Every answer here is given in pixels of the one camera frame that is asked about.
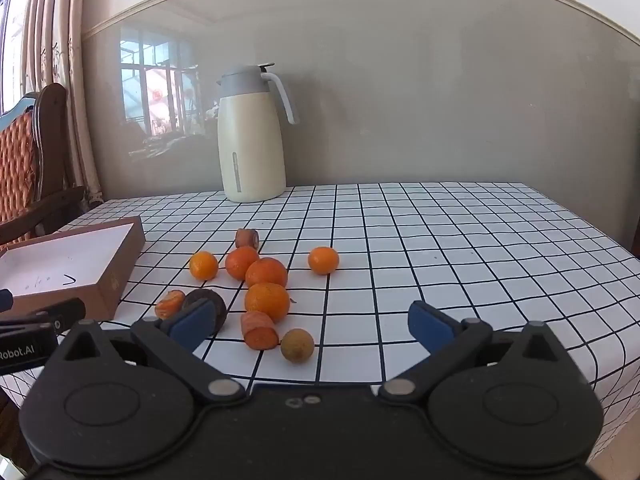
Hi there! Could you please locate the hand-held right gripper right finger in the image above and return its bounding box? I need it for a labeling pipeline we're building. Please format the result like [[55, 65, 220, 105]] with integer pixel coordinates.
[[377, 300, 581, 404]]

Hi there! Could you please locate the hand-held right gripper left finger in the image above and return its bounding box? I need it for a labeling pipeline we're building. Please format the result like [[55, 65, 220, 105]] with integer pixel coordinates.
[[47, 299, 248, 404]]

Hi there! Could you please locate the peeled mandarin piece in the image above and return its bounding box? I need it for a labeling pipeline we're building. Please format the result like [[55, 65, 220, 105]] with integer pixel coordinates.
[[154, 290, 186, 320]]

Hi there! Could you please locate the dark round fruit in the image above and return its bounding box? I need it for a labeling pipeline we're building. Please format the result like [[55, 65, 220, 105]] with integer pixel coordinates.
[[181, 288, 228, 333]]

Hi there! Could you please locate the brown cardboard box white inside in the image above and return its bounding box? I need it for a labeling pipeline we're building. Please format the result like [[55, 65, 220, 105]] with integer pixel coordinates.
[[0, 215, 146, 322]]

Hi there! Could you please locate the orange mandarin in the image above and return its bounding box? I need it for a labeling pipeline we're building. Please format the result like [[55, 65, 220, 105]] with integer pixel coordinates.
[[244, 282, 291, 324], [307, 246, 340, 276], [245, 257, 289, 289], [189, 251, 220, 282], [225, 246, 261, 281]]

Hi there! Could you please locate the large carrot chunk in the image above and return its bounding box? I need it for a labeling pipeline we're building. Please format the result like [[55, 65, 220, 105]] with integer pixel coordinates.
[[240, 311, 279, 351]]

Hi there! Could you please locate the brown longan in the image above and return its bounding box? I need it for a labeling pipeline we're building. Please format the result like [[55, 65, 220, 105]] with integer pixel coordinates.
[[280, 328, 315, 364]]

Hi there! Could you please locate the white black checkered tablecloth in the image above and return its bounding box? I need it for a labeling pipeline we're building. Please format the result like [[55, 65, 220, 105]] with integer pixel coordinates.
[[0, 181, 640, 461]]

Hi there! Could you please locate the wooden chair orange upholstery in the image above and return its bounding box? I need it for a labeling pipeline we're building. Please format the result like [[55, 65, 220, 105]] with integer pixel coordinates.
[[0, 83, 88, 248]]

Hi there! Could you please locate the cream thermos jug grey lid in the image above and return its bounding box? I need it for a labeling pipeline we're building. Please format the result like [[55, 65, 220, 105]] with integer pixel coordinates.
[[216, 62, 301, 204]]

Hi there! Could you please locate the window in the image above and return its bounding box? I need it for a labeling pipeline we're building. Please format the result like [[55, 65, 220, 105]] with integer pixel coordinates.
[[0, 0, 36, 113]]

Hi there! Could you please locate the beige patterned curtain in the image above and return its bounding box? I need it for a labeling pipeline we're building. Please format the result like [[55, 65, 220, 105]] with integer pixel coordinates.
[[15, 0, 106, 206]]

